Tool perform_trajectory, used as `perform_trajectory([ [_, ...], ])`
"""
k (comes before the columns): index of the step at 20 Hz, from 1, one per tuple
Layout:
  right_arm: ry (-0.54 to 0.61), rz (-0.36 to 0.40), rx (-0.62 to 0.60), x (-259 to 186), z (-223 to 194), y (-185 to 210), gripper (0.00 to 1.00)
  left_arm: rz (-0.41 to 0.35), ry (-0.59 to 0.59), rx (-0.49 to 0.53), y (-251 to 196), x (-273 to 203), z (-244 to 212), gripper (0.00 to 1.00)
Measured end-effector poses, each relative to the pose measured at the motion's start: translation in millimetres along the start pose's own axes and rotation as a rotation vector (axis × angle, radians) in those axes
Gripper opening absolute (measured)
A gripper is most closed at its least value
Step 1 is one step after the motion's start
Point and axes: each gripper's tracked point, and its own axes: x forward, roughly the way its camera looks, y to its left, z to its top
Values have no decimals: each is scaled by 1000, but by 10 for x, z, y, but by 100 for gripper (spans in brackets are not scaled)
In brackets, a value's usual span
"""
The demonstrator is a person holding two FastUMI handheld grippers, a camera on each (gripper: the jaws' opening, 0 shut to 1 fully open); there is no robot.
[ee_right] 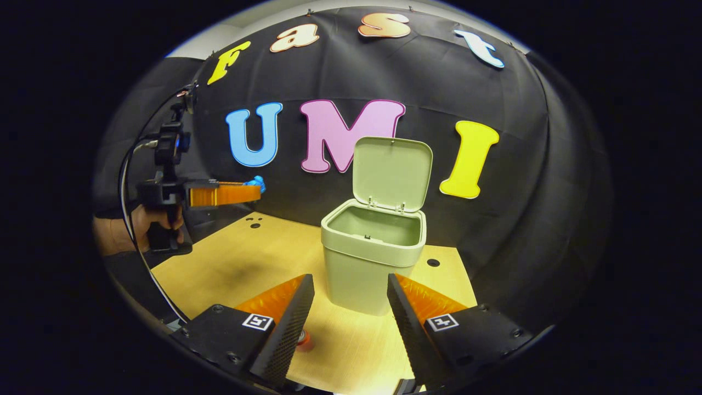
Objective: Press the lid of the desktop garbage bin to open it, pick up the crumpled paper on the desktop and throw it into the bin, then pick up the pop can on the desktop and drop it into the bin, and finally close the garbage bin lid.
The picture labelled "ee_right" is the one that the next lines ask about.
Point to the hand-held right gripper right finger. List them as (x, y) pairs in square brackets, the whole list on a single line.
[(411, 329)]

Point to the green desktop garbage bin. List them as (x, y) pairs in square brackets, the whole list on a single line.
[(373, 258)]

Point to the black backdrop cloth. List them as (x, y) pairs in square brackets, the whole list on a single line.
[(493, 230)]

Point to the wooden desktop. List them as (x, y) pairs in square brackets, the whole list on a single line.
[(236, 263)]

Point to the red pop can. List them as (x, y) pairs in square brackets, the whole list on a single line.
[(305, 340)]

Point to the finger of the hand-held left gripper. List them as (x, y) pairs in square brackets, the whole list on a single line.
[(225, 196), (231, 183)]

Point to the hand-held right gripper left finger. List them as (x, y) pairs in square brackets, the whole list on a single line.
[(285, 329)]

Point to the blue paper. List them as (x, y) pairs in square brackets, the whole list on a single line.
[(256, 184)]

